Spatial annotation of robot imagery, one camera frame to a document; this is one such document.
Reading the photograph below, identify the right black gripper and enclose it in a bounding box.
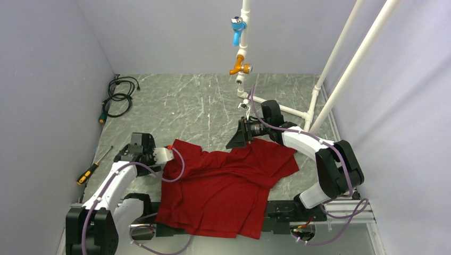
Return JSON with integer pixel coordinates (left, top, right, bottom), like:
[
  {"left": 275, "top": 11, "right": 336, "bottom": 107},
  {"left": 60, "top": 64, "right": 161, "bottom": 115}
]
[{"left": 226, "top": 116, "right": 271, "bottom": 149}]

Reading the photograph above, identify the red t-shirt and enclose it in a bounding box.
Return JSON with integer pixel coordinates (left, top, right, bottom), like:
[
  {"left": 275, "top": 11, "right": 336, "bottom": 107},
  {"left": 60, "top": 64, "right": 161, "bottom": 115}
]
[{"left": 156, "top": 139, "right": 298, "bottom": 239}]

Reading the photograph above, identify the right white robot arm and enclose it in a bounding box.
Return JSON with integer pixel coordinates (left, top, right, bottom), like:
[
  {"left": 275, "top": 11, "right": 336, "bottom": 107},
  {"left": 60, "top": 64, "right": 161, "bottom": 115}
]
[{"left": 226, "top": 100, "right": 364, "bottom": 220}]

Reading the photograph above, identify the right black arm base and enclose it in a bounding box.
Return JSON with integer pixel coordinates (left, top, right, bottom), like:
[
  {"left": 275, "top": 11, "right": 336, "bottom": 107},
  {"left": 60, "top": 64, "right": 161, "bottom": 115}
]
[{"left": 262, "top": 200, "right": 327, "bottom": 242}]

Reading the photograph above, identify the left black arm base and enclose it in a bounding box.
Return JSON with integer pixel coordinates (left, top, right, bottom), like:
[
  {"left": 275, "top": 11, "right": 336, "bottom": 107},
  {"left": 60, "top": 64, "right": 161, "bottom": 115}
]
[{"left": 115, "top": 193, "right": 188, "bottom": 240}]

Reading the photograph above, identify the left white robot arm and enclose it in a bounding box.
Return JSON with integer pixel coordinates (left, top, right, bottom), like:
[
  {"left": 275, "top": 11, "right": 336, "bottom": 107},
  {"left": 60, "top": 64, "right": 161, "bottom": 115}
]
[{"left": 65, "top": 132, "right": 174, "bottom": 254}]

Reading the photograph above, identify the orange valve tap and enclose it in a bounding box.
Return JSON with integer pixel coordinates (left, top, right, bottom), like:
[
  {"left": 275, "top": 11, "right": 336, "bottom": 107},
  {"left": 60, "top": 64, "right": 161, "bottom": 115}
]
[{"left": 229, "top": 54, "right": 253, "bottom": 75}]

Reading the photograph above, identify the blue valve tap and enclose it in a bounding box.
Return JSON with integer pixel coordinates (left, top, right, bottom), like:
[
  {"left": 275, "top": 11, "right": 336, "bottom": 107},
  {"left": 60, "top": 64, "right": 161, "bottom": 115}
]
[{"left": 231, "top": 16, "right": 247, "bottom": 46}]

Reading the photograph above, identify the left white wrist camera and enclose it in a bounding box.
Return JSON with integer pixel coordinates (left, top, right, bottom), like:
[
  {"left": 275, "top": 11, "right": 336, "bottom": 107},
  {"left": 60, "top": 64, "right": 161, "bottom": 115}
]
[{"left": 153, "top": 147, "right": 174, "bottom": 165}]

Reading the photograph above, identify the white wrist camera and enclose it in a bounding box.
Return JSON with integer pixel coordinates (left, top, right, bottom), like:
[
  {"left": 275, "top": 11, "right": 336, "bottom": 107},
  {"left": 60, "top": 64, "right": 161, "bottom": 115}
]
[
  {"left": 237, "top": 99, "right": 249, "bottom": 110},
  {"left": 153, "top": 147, "right": 174, "bottom": 165}
]

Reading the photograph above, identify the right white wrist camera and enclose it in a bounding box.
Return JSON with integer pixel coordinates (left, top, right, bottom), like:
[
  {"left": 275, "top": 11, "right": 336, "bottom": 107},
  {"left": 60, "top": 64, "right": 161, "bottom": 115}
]
[{"left": 237, "top": 99, "right": 249, "bottom": 110}]

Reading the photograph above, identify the yellow handled screwdriver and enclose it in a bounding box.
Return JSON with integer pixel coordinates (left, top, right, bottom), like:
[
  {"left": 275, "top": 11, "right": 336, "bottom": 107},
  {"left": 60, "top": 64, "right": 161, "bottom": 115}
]
[{"left": 76, "top": 146, "right": 114, "bottom": 185}]

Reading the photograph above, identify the white PVC pipe frame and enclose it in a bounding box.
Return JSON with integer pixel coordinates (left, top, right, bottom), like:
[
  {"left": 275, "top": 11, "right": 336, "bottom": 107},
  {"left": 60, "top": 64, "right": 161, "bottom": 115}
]
[{"left": 232, "top": 1, "right": 399, "bottom": 134}]

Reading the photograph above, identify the black coiled cable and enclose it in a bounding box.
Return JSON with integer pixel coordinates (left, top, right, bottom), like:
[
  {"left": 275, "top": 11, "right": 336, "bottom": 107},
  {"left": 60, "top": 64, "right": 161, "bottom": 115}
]
[{"left": 98, "top": 74, "right": 141, "bottom": 124}]

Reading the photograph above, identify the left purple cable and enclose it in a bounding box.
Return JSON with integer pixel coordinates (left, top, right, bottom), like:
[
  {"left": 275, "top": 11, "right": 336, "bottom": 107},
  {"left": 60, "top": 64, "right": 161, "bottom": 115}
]
[{"left": 81, "top": 147, "right": 193, "bottom": 255}]

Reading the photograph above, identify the purple cable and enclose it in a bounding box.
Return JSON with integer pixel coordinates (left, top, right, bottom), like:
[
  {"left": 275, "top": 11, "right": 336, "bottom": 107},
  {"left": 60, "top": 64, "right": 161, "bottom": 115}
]
[
  {"left": 247, "top": 84, "right": 369, "bottom": 247},
  {"left": 81, "top": 147, "right": 193, "bottom": 255}
]

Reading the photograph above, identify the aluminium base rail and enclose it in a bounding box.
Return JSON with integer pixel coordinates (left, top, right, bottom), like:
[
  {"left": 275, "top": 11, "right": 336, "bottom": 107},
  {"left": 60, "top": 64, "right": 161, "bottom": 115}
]
[{"left": 56, "top": 199, "right": 388, "bottom": 255}]

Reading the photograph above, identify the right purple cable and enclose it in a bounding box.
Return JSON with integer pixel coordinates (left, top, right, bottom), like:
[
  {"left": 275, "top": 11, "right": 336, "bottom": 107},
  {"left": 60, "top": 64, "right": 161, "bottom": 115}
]
[{"left": 247, "top": 84, "right": 369, "bottom": 247}]

